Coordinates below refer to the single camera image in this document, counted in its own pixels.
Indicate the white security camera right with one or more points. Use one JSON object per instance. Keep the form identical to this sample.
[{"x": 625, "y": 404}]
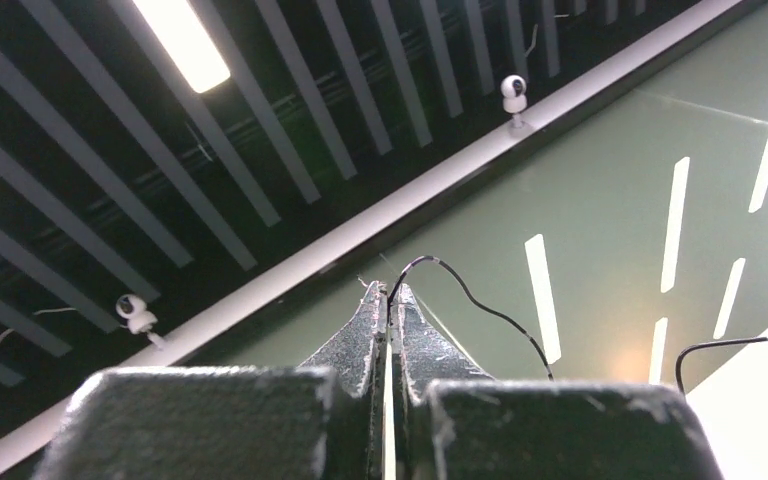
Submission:
[{"x": 513, "y": 89}]

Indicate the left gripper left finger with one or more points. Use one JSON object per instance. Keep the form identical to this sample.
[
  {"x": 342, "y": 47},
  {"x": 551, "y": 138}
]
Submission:
[{"x": 319, "y": 420}]

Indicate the black cable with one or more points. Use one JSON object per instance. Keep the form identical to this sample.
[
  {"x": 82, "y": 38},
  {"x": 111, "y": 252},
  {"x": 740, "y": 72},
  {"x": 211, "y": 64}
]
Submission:
[{"x": 678, "y": 367}]

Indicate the white security camera left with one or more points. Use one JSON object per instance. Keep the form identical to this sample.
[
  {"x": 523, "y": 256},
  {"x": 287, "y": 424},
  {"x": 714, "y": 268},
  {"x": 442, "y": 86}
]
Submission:
[{"x": 139, "y": 319}]

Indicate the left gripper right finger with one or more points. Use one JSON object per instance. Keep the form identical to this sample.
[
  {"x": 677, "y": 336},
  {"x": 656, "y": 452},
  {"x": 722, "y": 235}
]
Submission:
[{"x": 455, "y": 421}]

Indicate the ceiling light panel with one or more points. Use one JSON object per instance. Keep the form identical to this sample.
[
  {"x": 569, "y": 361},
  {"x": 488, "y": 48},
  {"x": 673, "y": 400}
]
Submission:
[{"x": 186, "y": 40}]

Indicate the white security camera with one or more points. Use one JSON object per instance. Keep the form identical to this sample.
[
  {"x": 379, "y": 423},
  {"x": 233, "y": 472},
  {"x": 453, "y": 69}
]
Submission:
[
  {"x": 139, "y": 319},
  {"x": 513, "y": 89}
]

